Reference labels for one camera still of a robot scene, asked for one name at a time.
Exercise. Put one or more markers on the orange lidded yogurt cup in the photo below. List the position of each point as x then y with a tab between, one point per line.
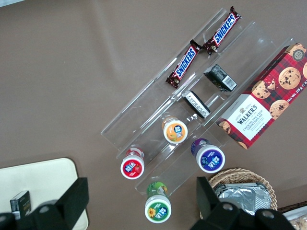
175	131

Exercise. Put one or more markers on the white plastic bin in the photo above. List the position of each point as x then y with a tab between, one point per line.
296	215

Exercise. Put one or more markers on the aluminium foil tray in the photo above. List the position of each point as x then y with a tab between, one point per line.
244	198

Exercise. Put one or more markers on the clear acrylic stepped cup stand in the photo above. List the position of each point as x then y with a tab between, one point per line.
124	129

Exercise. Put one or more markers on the clear bag of cookies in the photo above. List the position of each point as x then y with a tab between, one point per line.
301	225

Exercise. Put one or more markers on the light wicker basket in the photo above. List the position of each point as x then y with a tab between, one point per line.
239	173

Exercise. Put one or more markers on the Snickers chocolate bar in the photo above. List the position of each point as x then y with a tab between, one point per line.
223	30
184	63

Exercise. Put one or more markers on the small black box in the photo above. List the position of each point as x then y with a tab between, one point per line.
22	203
219	76
195	104

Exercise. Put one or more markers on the clear acrylic stepped snack stand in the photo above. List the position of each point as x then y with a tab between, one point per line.
239	48

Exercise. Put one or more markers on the red Walkers shortbread box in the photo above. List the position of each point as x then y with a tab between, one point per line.
259	103

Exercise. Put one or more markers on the green lidded yogurt cup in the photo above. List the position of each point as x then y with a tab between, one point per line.
157	210

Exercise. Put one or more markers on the purple lidded yogurt cup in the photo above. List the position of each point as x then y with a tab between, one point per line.
211	160

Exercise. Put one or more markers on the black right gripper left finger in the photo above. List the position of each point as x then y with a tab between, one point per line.
72	201

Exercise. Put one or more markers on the red lidded yogurt cup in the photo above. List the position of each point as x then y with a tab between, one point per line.
132	167

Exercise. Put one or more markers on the cream plastic tray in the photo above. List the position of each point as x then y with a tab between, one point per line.
36	177

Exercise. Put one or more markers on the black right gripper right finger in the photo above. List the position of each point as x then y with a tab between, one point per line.
206	201

